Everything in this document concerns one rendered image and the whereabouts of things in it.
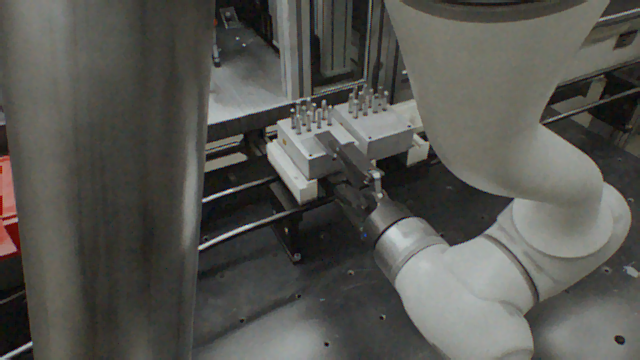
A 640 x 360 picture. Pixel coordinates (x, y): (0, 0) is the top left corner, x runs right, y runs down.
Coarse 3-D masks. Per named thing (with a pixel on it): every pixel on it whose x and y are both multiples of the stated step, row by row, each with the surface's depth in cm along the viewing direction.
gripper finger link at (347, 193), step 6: (348, 186) 77; (330, 192) 78; (336, 192) 77; (342, 192) 76; (348, 192) 76; (342, 198) 76; (348, 198) 74; (354, 198) 74; (348, 204) 74; (354, 204) 72; (354, 210) 72; (360, 210) 71; (360, 216) 70; (366, 216) 69
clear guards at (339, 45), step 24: (312, 0) 82; (336, 0) 84; (360, 0) 86; (312, 24) 84; (336, 24) 87; (360, 24) 89; (312, 48) 87; (336, 48) 90; (360, 48) 92; (312, 72) 90; (336, 72) 93; (360, 72) 96; (0, 96) 67; (0, 120) 69; (0, 144) 71
